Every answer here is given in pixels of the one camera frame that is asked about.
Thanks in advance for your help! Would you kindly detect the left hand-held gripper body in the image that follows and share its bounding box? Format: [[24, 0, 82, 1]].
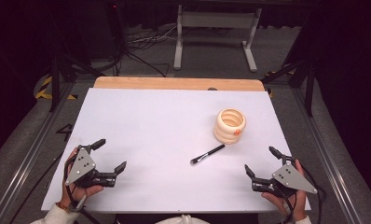
[[64, 144, 118, 189]]

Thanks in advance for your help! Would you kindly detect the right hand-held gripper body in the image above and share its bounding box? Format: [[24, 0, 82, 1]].
[[251, 154, 319, 198]]

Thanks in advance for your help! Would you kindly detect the black makeup brush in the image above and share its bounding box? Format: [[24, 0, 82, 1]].
[[189, 143, 227, 166]]

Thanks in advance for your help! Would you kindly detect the beige ribbed brush holder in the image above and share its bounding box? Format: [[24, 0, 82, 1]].
[[213, 107, 247, 146]]

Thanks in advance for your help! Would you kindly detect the person's left hand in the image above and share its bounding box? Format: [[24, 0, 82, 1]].
[[60, 147, 104, 210]]

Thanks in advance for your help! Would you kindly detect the black tripod stand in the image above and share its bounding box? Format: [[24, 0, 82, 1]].
[[48, 50, 107, 114], [260, 57, 316, 119]]

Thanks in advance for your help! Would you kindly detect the yellow black floor tape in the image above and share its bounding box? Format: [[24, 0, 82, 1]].
[[34, 76, 79, 102]]

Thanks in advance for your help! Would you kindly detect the person's white clothing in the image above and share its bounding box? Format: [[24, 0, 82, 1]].
[[155, 214, 212, 224]]

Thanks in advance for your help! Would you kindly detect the black device with red light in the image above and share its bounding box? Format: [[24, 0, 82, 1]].
[[106, 1, 130, 62]]

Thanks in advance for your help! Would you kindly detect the white metal stand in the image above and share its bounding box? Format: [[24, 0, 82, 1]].
[[172, 4, 263, 74]]

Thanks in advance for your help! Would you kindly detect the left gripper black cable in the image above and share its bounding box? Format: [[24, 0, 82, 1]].
[[62, 154, 102, 224]]

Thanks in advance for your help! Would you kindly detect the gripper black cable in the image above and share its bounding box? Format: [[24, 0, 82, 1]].
[[62, 154, 102, 224], [280, 167, 328, 224]]

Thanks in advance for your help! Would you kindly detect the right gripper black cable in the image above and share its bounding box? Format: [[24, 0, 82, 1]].
[[280, 167, 328, 224]]

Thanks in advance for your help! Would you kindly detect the aluminium floor rail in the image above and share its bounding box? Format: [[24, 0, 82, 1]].
[[291, 87, 364, 224], [0, 81, 77, 224]]

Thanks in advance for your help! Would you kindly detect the orange bead bracelet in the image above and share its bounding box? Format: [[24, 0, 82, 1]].
[[55, 201, 71, 214]]

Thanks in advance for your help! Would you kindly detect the bundle of floor cables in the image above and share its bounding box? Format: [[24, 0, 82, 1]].
[[113, 23, 179, 78]]

